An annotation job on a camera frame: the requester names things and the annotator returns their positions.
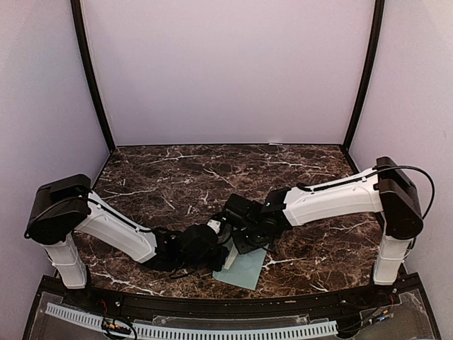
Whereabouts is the grey slotted cable duct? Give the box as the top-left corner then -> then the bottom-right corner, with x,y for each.
45,302 -> 338,339

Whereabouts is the black front table rail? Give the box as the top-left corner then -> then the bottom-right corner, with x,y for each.
68,286 -> 393,320

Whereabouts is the right black frame post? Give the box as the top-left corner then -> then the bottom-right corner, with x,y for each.
342,0 -> 385,154

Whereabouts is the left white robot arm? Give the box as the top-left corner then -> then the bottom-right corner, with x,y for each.
24,174 -> 229,309

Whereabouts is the beige ornate letter paper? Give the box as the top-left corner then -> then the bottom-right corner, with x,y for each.
223,245 -> 239,270

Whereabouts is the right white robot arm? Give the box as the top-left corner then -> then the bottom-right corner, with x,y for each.
220,157 -> 428,307

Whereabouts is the teal green envelope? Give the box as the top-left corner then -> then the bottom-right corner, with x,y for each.
212,240 -> 267,290

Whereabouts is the left black frame post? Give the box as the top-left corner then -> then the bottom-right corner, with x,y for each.
70,0 -> 116,153

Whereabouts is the black frame post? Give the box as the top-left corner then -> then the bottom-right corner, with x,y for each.
70,0 -> 116,153
342,0 -> 385,154

